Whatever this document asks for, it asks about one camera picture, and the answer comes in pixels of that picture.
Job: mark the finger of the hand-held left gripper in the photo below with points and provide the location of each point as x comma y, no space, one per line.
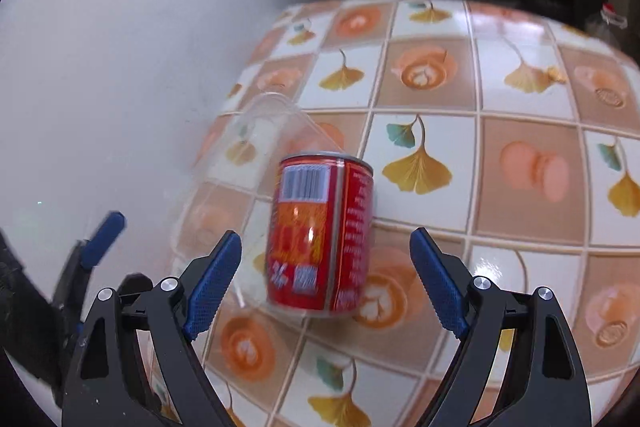
102,239
135,284

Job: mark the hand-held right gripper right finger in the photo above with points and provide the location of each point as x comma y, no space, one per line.
437,279

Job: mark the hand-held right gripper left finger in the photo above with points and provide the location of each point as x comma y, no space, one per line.
215,282

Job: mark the red drink can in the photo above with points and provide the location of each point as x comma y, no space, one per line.
320,232

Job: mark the ginkgo print tablecloth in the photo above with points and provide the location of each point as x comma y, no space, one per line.
450,132

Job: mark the clear plastic container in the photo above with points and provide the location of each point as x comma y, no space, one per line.
260,132

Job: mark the yellow cooking oil bottle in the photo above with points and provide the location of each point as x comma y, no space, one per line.
602,29

